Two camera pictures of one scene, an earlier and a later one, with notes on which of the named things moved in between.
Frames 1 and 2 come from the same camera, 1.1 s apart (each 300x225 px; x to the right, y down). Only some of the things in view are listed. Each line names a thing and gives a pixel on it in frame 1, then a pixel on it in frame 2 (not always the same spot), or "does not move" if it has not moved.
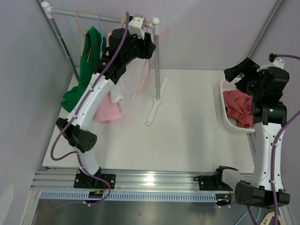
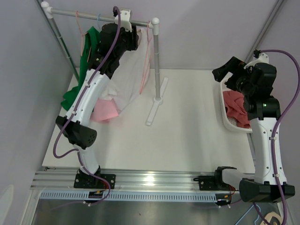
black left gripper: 147,46 -> 133,37
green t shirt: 93,48 does not move
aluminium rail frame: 63,180 does not move
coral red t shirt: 238,105 does not move
